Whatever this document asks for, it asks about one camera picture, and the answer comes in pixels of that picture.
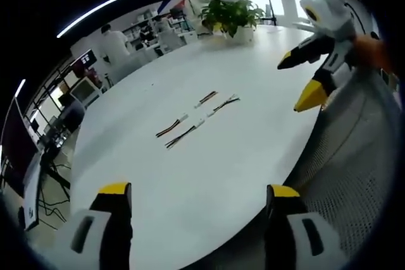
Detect white mesh office chair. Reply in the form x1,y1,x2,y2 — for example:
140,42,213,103
283,69,401,266

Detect green potted plant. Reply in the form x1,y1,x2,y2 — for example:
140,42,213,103
198,0,267,44

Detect black tripod stand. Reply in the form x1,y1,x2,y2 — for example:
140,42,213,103
252,0,278,27

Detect person's right hand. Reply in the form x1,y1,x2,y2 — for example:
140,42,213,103
353,32,398,74

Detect black floor cables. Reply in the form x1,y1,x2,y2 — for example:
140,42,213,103
37,155,72,222

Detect JST connector orange-black wires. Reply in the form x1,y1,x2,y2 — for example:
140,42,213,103
155,114,191,138
193,90,220,109

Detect grey-blue office chair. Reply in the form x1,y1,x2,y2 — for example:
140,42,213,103
64,100,85,132

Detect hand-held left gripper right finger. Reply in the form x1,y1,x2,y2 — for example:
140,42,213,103
265,183,348,270

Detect JST connector black wires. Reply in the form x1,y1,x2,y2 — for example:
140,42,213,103
206,95,241,118
165,118,207,150

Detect white sign board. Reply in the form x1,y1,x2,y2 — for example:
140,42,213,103
22,152,44,231

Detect large dark display screen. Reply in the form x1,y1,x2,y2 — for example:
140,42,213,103
0,96,41,190

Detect small dark wall screen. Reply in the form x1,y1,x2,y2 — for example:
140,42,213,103
70,49,96,67

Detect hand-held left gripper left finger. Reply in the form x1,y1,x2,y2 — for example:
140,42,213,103
62,181,134,270

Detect white box monitor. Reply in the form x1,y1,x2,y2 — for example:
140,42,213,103
70,78,103,104

